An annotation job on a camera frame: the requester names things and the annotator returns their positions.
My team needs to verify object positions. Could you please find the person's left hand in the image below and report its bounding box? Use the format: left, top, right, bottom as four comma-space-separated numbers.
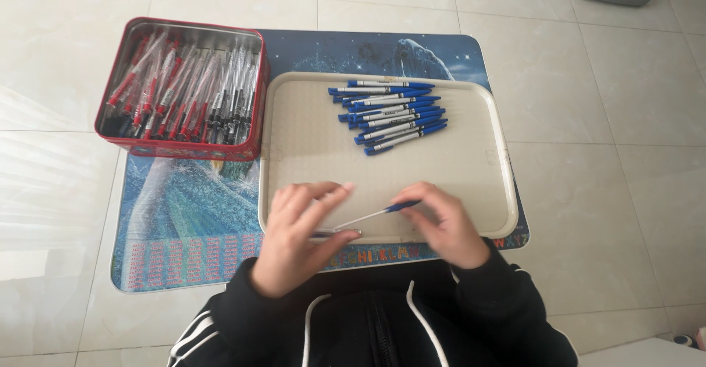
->
249, 181, 363, 299

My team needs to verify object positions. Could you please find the person's right hand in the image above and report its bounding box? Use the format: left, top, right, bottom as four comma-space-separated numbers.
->
389, 181, 492, 270

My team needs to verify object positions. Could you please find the blue pen top with refill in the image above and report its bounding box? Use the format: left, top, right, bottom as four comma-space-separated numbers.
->
333, 200, 422, 231

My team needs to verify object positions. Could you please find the white pen barrel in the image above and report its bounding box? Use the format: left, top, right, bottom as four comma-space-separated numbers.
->
310, 227, 363, 240

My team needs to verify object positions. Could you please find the pile of blue white pens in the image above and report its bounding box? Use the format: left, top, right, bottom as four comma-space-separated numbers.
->
328, 79, 449, 156

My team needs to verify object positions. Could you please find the beige plastic tray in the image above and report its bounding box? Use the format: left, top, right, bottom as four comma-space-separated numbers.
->
258, 71, 520, 245

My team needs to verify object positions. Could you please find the person's black hoodie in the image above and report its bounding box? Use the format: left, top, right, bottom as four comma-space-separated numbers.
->
167, 239, 579, 367

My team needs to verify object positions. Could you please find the blue picture-printed small table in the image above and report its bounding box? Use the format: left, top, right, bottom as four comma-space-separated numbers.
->
110, 29, 531, 294

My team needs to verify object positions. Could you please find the red metal tin box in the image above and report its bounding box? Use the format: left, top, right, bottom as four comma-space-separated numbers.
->
94, 17, 271, 162

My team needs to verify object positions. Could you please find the heap of wrapped pens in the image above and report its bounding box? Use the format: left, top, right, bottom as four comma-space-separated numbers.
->
105, 29, 261, 145

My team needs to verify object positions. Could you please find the white board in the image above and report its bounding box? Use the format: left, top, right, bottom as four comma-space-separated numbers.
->
578, 336, 706, 367

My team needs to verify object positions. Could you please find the white hoodie drawstring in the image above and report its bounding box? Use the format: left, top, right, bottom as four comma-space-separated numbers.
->
301, 293, 332, 367
406, 280, 451, 367

